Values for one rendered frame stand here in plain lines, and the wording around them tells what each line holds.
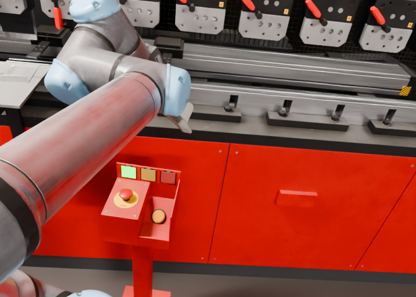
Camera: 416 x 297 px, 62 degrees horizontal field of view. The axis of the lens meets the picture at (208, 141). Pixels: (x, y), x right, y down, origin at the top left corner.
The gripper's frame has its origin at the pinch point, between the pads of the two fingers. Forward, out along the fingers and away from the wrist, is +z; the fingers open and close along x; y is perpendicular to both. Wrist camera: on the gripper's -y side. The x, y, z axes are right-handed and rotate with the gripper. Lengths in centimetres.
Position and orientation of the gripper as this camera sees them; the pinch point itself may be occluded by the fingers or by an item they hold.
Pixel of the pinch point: (169, 124)
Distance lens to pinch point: 83.9
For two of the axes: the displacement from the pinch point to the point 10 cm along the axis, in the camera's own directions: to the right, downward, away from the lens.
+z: 3.3, 5.0, 8.0
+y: 5.9, -7.7, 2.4
